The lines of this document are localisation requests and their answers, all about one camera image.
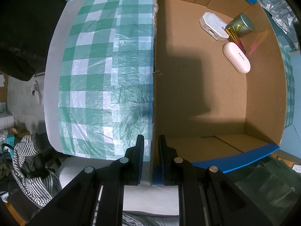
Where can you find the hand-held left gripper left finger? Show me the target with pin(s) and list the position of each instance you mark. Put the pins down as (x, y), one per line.
(140, 169)

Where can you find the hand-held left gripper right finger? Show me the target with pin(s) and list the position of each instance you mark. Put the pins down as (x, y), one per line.
(168, 164)

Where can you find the blue-sided cardboard box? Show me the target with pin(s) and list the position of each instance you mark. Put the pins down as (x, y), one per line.
(199, 94)

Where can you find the white earbud case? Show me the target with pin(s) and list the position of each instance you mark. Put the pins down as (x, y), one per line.
(236, 56)

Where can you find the gold pink tube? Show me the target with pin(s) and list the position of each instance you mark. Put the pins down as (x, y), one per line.
(232, 35)

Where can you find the white hexagonal box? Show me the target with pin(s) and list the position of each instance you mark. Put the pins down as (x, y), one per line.
(212, 21)

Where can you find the grey cloth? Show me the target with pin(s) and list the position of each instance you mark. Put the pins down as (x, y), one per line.
(150, 221)

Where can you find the dark green pants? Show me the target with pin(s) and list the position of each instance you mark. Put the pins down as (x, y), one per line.
(258, 193)

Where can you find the green checkered tablecloth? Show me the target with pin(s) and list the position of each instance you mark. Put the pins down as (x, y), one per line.
(101, 75)

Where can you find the striped cloth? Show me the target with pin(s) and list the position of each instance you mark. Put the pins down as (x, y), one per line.
(20, 150)

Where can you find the grey slipper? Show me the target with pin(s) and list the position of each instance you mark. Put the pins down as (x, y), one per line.
(37, 91)

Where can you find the white power strip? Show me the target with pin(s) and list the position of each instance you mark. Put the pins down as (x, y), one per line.
(297, 168)

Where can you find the teal box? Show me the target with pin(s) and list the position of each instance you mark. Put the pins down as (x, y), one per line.
(10, 141)

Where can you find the green metal can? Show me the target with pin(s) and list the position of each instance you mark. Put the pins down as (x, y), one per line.
(244, 24)

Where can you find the black cloth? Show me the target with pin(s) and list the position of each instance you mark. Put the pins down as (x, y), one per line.
(23, 28)

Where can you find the silver foil bag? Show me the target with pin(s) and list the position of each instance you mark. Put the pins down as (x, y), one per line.
(275, 2)

